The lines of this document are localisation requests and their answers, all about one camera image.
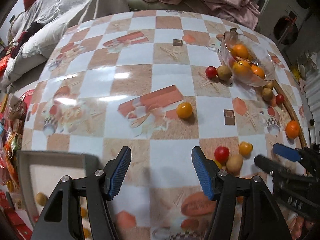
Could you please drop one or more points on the white blanket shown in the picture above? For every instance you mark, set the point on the white blanket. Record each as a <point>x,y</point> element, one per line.
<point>62,12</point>

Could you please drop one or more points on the grey square tray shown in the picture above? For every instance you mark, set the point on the grey square tray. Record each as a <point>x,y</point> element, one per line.
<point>50,170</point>

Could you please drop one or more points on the white washing machine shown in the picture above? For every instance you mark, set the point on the white washing machine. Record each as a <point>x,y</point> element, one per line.
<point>282,31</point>

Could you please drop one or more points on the dark clothing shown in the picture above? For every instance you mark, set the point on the dark clothing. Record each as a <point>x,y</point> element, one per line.
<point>33,28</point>

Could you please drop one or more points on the long curved wooden stick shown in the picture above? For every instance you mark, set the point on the long curved wooden stick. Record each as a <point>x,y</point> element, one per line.
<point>288,103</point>

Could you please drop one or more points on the red cherry tomato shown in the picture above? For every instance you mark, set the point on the red cherry tomato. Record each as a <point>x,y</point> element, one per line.
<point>221,154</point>
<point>211,71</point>
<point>280,99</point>

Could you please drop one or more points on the white plastic bags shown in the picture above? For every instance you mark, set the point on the white plastic bags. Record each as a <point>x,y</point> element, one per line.
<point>310,60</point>

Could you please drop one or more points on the corrugated metal sheet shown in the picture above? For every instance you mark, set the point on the corrugated metal sheet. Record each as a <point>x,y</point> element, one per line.
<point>312,90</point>

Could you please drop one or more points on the clear glass bowl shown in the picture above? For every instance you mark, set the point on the clear glass bowl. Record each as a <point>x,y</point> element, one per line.
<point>230,42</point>

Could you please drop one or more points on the grey-green sofa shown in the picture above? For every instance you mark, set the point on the grey-green sofa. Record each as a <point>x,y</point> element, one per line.
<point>150,4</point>

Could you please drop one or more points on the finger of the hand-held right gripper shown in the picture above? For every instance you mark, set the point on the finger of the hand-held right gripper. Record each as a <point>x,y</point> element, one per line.
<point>285,152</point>
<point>266,164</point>

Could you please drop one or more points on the checkered starfish print tablecloth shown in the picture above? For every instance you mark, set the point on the checkered starfish print tablecloth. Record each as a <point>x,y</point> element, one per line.
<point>150,85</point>

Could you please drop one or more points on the brown longan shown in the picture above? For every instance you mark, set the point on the brown longan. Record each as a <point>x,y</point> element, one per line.
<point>267,94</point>
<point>224,73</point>
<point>41,198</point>
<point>234,164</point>
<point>269,85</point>

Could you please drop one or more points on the yellow cherry tomato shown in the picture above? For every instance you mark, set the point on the yellow cherry tomato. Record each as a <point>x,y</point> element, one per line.
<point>218,164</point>
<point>184,110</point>
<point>245,148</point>

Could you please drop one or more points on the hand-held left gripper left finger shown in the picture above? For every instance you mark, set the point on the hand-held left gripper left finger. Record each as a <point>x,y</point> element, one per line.
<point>117,175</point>

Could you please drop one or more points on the yellow plastic bag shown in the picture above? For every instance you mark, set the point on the yellow plastic bag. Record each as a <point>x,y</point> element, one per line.
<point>296,73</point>

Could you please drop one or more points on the mandarin orange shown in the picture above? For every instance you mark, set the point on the mandarin orange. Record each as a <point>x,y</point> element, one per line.
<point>292,129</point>
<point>240,51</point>
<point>258,72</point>
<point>241,69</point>

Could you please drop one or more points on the pile of colourful snack packets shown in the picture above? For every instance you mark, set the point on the pile of colourful snack packets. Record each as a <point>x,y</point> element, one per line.
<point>12,135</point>

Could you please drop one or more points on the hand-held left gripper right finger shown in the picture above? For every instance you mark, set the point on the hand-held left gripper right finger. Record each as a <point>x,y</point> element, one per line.
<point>203,175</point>

